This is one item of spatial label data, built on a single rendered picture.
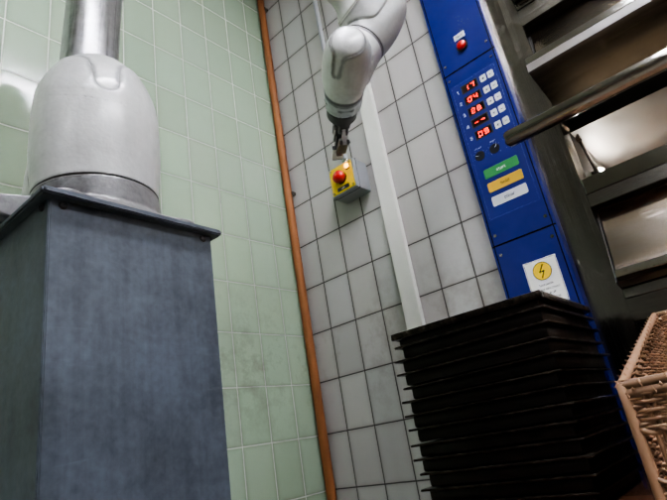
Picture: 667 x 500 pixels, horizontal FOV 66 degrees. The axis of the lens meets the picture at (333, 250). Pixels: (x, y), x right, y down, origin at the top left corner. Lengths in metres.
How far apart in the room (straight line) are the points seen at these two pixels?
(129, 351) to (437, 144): 1.10
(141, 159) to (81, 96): 0.10
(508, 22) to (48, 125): 1.16
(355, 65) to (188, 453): 0.79
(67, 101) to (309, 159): 1.18
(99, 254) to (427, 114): 1.13
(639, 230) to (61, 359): 1.07
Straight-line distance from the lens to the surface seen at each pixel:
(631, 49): 1.30
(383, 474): 1.50
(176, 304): 0.61
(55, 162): 0.69
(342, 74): 1.11
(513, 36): 1.50
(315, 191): 1.73
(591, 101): 0.92
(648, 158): 1.26
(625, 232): 1.24
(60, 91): 0.75
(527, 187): 1.29
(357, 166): 1.57
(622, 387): 0.69
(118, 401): 0.56
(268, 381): 1.50
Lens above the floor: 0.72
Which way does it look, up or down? 21 degrees up
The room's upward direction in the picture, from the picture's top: 10 degrees counter-clockwise
